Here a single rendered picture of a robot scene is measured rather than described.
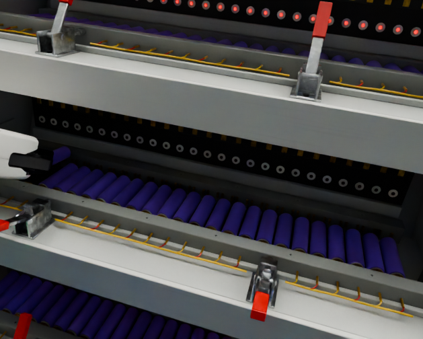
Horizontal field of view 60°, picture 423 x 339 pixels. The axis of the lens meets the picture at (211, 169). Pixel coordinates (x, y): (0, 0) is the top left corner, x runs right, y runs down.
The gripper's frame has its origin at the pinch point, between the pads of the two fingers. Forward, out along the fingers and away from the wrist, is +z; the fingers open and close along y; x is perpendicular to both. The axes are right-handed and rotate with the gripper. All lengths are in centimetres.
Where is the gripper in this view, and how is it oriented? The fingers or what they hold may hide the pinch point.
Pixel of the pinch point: (31, 159)
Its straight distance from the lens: 52.0
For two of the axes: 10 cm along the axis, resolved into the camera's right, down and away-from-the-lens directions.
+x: -2.2, 9.8, -0.3
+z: 1.8, 0.7, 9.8
